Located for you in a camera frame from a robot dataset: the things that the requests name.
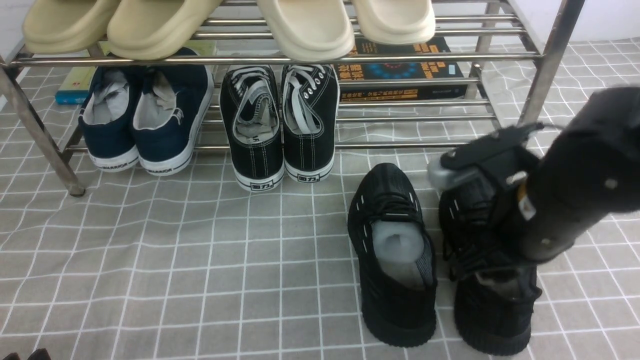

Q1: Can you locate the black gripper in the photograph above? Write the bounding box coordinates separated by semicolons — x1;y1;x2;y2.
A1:
439;122;546;226

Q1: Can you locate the black knit sneaker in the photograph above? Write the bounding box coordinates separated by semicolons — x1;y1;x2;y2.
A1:
438;177;542;356
347;162;438;347

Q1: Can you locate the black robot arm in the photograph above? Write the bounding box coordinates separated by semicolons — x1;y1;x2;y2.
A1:
429;85;639;272

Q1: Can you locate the metal shoe rack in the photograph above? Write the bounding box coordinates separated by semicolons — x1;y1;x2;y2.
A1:
1;0;585;198

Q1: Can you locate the black orange book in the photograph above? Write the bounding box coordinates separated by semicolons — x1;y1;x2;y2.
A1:
336;36;469;102

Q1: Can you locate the cream slipper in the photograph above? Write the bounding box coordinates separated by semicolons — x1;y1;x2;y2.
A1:
351;0;436;45
256;0;355;62

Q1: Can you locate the black canvas sneaker right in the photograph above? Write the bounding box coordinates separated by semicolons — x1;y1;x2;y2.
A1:
281;64;341;183

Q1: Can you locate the black canvas sneaker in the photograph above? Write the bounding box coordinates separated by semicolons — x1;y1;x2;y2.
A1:
281;64;341;183
219;64;285;192

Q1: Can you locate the black canvas sneaker left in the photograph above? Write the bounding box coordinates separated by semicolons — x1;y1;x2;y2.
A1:
219;64;285;192

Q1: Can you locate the navy sneaker right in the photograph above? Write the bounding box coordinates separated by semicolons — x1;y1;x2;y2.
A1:
131;64;215;177

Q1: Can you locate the navy sneaker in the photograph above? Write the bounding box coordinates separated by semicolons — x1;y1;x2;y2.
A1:
131;64;215;177
78;66;145;173

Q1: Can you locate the grey checked floor cloth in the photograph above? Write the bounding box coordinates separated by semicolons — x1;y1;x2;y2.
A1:
0;38;639;360

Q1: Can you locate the tan slipper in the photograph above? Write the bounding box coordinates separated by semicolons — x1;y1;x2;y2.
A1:
22;0;121;54
106;0;222;60

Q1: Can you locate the navy sneaker left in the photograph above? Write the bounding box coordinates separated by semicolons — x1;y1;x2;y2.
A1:
78;66;145;173

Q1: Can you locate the green blue book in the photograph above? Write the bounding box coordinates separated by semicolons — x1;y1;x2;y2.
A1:
54;39;217;105

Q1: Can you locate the tan slipper far left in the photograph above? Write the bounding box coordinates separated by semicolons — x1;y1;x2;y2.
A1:
22;0;121;54

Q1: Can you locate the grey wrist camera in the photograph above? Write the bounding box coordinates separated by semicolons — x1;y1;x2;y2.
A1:
427;158;482;191

